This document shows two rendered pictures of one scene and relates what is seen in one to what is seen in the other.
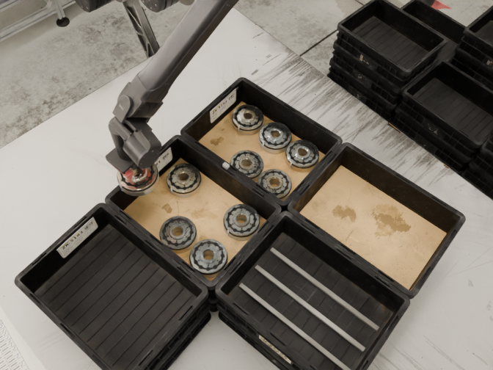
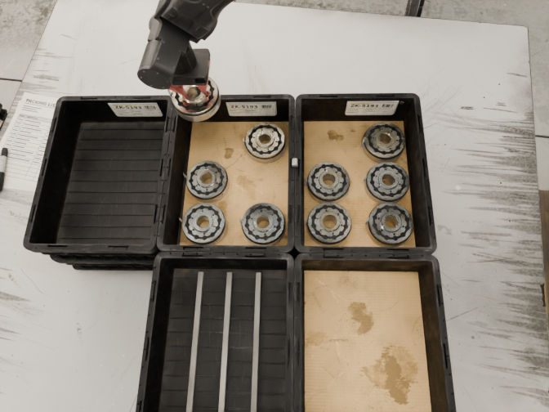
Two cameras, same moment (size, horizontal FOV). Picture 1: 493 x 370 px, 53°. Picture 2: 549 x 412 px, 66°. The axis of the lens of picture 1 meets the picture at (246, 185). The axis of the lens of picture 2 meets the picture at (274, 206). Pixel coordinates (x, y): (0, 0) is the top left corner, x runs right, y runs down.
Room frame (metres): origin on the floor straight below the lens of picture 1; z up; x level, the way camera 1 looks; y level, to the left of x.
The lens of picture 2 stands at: (0.52, -0.28, 1.80)
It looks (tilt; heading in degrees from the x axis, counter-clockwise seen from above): 69 degrees down; 61
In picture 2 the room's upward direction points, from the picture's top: 8 degrees counter-clockwise
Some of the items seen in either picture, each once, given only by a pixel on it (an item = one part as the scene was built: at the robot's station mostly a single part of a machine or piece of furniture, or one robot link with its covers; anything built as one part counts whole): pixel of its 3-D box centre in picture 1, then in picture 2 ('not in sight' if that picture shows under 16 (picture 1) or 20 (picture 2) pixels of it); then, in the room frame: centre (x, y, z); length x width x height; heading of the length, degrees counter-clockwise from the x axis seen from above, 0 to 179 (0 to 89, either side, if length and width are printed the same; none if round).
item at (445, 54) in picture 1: (422, 45); not in sight; (2.02, -0.91, 0.26); 0.40 x 0.30 x 0.23; 45
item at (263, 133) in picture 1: (275, 135); (387, 181); (0.95, -0.09, 0.86); 0.10 x 0.10 x 0.01
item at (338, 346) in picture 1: (309, 302); (222, 351); (0.41, -0.17, 0.87); 0.40 x 0.30 x 0.11; 52
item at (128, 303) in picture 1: (116, 294); (113, 178); (0.42, 0.33, 0.87); 0.40 x 0.30 x 0.11; 52
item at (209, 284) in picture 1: (193, 205); (230, 169); (0.65, 0.14, 0.92); 0.40 x 0.30 x 0.02; 52
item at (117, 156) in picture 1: (128, 146); (179, 55); (0.67, 0.28, 1.17); 0.10 x 0.07 x 0.07; 141
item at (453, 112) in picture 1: (445, 123); not in sight; (1.45, -0.91, 0.31); 0.40 x 0.30 x 0.34; 45
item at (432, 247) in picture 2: (260, 138); (359, 169); (0.89, -0.04, 0.92); 0.40 x 0.30 x 0.02; 52
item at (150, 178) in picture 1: (137, 172); (194, 93); (0.67, 0.28, 1.05); 0.10 x 0.10 x 0.01
